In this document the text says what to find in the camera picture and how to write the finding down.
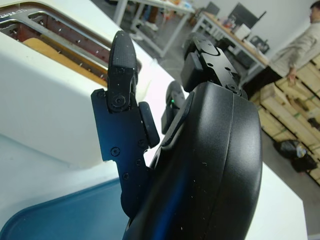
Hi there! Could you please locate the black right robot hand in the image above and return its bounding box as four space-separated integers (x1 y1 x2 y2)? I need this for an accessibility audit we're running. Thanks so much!
91 29 264 240

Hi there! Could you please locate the slice of toast bread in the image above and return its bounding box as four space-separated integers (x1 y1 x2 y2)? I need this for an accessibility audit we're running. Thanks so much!
22 36 109 85

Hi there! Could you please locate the person in beige top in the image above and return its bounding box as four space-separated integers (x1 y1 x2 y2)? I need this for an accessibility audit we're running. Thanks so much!
269 0 320 84

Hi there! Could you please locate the white two-slot toaster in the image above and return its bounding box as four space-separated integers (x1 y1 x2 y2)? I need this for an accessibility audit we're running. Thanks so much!
0 0 153 171

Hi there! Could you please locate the black garbage bag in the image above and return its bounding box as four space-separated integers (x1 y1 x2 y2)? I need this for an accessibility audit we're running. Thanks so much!
273 139 319 174

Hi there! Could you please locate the wooden top work table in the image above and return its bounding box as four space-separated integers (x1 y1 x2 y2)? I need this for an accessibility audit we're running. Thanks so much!
192 11 272 87

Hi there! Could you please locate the blue plastic tray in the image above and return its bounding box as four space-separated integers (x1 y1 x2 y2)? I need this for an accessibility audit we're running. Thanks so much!
0 178 133 240

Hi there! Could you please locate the black computer monitor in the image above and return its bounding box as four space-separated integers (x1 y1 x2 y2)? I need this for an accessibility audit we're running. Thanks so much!
228 2 267 29

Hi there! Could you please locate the white metal frame table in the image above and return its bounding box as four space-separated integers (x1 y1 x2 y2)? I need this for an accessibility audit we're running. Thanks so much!
113 0 197 58

